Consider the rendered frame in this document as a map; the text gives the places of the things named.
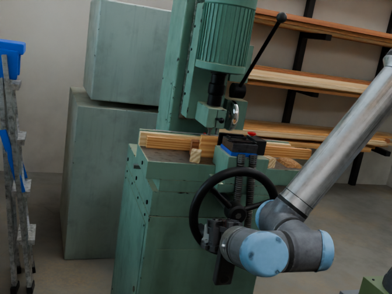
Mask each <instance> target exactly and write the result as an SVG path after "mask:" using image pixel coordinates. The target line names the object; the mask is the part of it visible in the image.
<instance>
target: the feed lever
mask: <svg viewBox="0 0 392 294"><path fill-rule="evenodd" d="M276 20H277V22H276V24H275V25H274V27H273V29H272V30H271V32H270V34H269V35H268V37H267V39H266V40H265V42H264V44H263V45H262V47H261V49H260V50H259V52H258V54H257V56H256V57H255V59H254V61H253V62H252V64H251V65H250V67H249V69H248V71H247V72H246V74H245V76H244V77H243V79H242V80H241V82H240V83H232V84H231V85H230V88H229V97H231V98H237V99H243V98H244V97H245V95H246V86H245V84H244V83H245V81H246V79H247V78H248V76H249V74H250V73H251V71H252V70H253V68H254V66H255V65H256V63H257V61H258V60H259V58H260V57H261V55H262V53H263V52H264V50H265V48H266V46H267V45H268V43H269V42H270V40H271V39H272V37H273V35H274V33H275V32H276V30H277V28H278V27H279V25H280V24H281V23H284V22H285V21H286V20H287V15H286V13H284V12H279V13H278V14H277V16H276Z"/></svg>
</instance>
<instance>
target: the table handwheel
mask: <svg viewBox="0 0 392 294"><path fill-rule="evenodd" d="M236 176H246V177H251V178H253V179H255V180H257V181H259V182H260V183H261V184H262V185H263V186H264V187H265V188H266V190H267V192H268V194H269V199H266V200H264V201H261V202H258V203H255V204H251V205H248V206H243V205H242V204H241V203H240V202H238V201H232V200H231V198H230V197H229V196H228V195H227V194H226V193H224V192H219V191H218V190H217V189H216V188H215V187H214V186H215V185H217V184H218V183H220V182H221V181H223V180H226V179H228V178H231V177H236ZM209 191H210V192H211V193H212V195H213V196H214V197H215V198H216V199H217V200H218V202H219V203H220V204H221V206H223V207H224V214H225V216H226V217H227V218H228V219H233V220H237V221H239V222H240V223H242V222H243V221H244V220H245V219H246V217H247V212H248V211H251V210H254V209H257V208H259V207H260V205H261V204H262V203H264V202H265V201H268V200H274V199H276V197H277V196H278V192H277V189H276V187H275V186H274V184H273V182H272V181H271V180H270V179H269V178H268V177H267V176H266V175H265V174H264V173H262V172H260V171H258V170H256V169H253V168H250V167H231V168H228V169H225V170H221V171H219V172H217V173H215V174H214V175H213V176H211V177H210V178H209V179H207V180H206V181H205V182H204V183H203V184H202V185H201V186H200V188H199V189H198V190H197V192H196V193H195V195H194V198H193V199H192V202H191V205H190V210H189V225H190V230H191V233H192V235H193V237H194V239H195V240H196V242H197V243H198V244H199V245H200V246H201V240H202V238H203V237H202V235H201V234H200V231H199V229H198V224H199V223H198V213H199V210H200V206H201V203H202V201H203V199H204V197H205V196H206V195H207V193H208V192H209Z"/></svg>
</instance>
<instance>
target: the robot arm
mask: <svg viewBox="0 0 392 294"><path fill-rule="evenodd" d="M383 65H384V67H383V69H382V70H381V71H380V72H379V74H378V75H377V76H376V77H375V78H374V80H373V81H372V82H371V83H370V85H369V86H368V87H367V88H366V90H365V91H364V92H363V93H362V94H361V96H360V97H359V98H358V100H357V101H356V102H355V103H354V104H353V106H352V107H351V108H350V109H349V110H348V112H347V113H346V114H345V115H344V116H343V118H342V119H341V120H340V122H339V123H338V124H337V125H336V126H335V128H334V129H333V130H332V131H331V132H330V134H329V135H328V136H327V137H326V139H325V140H324V141H323V142H322V144H321V145H320V146H319V147H318V148H317V150H316V151H315V152H314V153H313V154H312V156H311V157H310V158H309V160H308V161H307V162H306V163H305V164H304V166H303V167H302V168H301V169H300V170H299V172H298V173H297V174H296V176H295V177H294V178H293V179H292V180H291V182H290V183H289V184H288V185H287V186H286V188H285V189H284V190H283V191H282V192H280V193H279V195H278V196H277V197H276V198H275V199H272V200H268V201H265V202H264V203H262V204H261V205H260V207H259V208H258V209H257V212H256V215H255V222H256V225H257V227H258V228H259V230H255V229H250V228H247V227H243V223H240V222H239V221H238V220H233V219H218V218H212V219H207V224H205V226H204V236H203V238H202V240H201V248H202V249H205V250H208V251H210V252H213V253H218V255H217V258H216V264H215V269H214V273H213V278H212V280H213V282H214V284H215V285H230V284H231V283H232V278H233V273H234V270H235V265H236V266H238V267H240V268H242V269H245V270H247V271H248V272H249V273H251V274H253V275H255V276H258V277H273V276H276V275H278V274H279V273H284V272H319V271H325V270H327V269H329V268H330V267H331V265H332V263H333V260H334V243H333V240H332V238H331V236H330V235H329V234H328V233H327V232H326V231H323V230H311V229H310V228H309V227H308V226H307V225H305V224H304V221H305V220H306V219H307V217H308V216H309V214H310V213H311V211H312V210H313V209H314V207H315V206H316V205H317V204H318V203H319V202H320V200H321V199H322V198H323V197H324V196H325V194H326V193H327V192H328V190H329V189H330V188H331V187H332V186H333V184H334V183H335V182H336V181H337V180H338V178H339V177H340V176H341V174H342V173H343V172H344V171H345V170H346V169H347V167H348V166H349V165H350V164H351V163H352V161H353V160H354V159H355V158H356V157H357V155H358V154H359V153H360V151H361V150H362V149H363V148H364V147H365V145H366V144H367V143H368V142H369V141H370V139H371V138H372V137H373V136H374V134H375V133H376V132H377V131H378V130H379V128H380V127H381V126H382V125H383V124H384V122H385V121H386V120H387V119H388V118H389V116H390V115H391V114H392V48H391V49H390V50H389V52H388V53H387V54H386V55H385V56H384V58H383ZM382 284H383V287H384V288H385V290H386V291H387V292H388V293H389V294H392V267H391V268H390V269H389V271H388V272H387V273H386V274H385V275H384V278H383V282H382Z"/></svg>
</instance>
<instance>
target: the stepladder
mask: <svg viewBox="0 0 392 294"><path fill-rule="evenodd" d="M25 51H26V43H25V42H21V41H13V40H4V39H0V117H1V130H0V136H1V139H2V151H3V169H4V178H5V195H6V213H7V222H8V240H9V257H10V274H11V284H12V286H11V287H10V294H17V292H18V289H19V286H20V283H19V281H18V276H17V274H21V272H22V271H21V266H20V261H19V245H22V247H23V258H24V268H25V274H26V285H27V288H26V292H27V294H32V293H33V291H34V286H35V284H34V280H33V273H36V268H35V263H34V261H33V250H32V245H34V244H35V235H36V224H30V223H29V212H28V206H27V197H30V190H31V184H32V180H31V179H26V178H27V174H26V170H25V166H24V164H23V157H22V147H21V145H23V146H24V145H25V141H26V135H27V131H20V130H19V119H18V108H17V102H16V92H15V91H16V90H19V89H20V87H21V83H22V80H19V79H17V78H18V75H19V74H20V58H21V55H23V54H24V53H25ZM16 197H17V205H18V211H19V221H20V224H19V229H18V226H17V216H16Z"/></svg>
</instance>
